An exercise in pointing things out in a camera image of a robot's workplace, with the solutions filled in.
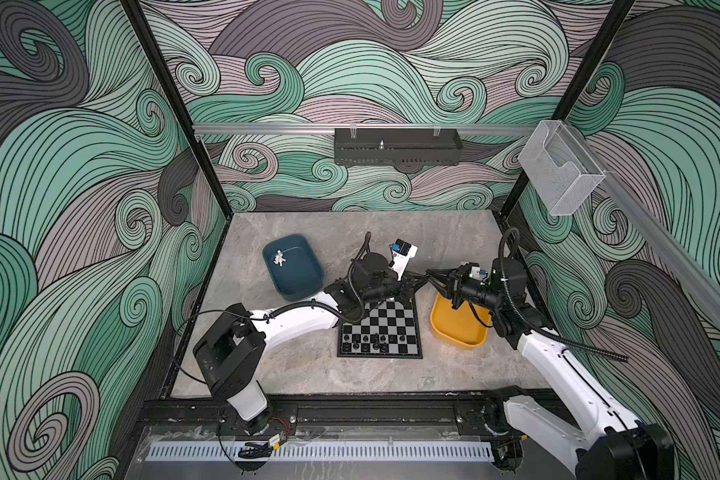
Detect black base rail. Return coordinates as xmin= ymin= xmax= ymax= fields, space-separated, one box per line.
xmin=143 ymin=392 xmax=613 ymax=439

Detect black white chessboard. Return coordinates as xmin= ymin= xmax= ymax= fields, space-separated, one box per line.
xmin=337 ymin=298 xmax=423 ymax=359

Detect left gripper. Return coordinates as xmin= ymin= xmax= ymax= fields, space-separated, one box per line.
xmin=360 ymin=268 xmax=426 ymax=306

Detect teal plastic bin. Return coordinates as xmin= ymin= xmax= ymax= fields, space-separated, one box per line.
xmin=262 ymin=234 xmax=324 ymax=302

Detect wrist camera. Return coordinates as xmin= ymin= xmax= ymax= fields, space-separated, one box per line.
xmin=389 ymin=239 xmax=418 ymax=280
xmin=461 ymin=263 xmax=490 ymax=284

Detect black perforated wall shelf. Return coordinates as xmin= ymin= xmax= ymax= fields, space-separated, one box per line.
xmin=333 ymin=129 xmax=464 ymax=168

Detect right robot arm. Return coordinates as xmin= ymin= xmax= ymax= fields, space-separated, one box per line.
xmin=442 ymin=258 xmax=675 ymax=479

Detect white slotted cable duct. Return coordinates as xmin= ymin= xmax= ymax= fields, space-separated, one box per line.
xmin=146 ymin=440 xmax=494 ymax=463

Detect clear plastic wall box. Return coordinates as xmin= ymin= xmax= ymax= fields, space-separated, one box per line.
xmin=518 ymin=120 xmax=605 ymax=217

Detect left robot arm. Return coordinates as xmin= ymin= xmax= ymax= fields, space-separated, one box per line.
xmin=193 ymin=244 xmax=418 ymax=428

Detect white pieces in bin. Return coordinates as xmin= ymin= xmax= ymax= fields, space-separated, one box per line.
xmin=273 ymin=250 xmax=286 ymax=267

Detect black chess pieces group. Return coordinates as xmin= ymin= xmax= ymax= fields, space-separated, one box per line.
xmin=339 ymin=334 xmax=417 ymax=356

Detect aluminium wall rail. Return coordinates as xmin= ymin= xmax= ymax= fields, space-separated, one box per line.
xmin=193 ymin=122 xmax=537 ymax=137

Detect yellow plastic tray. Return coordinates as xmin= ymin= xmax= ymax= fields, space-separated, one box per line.
xmin=430 ymin=294 xmax=492 ymax=350

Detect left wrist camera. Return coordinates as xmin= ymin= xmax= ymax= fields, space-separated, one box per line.
xmin=389 ymin=239 xmax=418 ymax=280

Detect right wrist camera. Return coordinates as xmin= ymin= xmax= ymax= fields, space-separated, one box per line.
xmin=461 ymin=263 xmax=490 ymax=284

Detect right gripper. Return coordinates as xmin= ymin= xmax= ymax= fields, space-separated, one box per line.
xmin=427 ymin=264 xmax=507 ymax=314

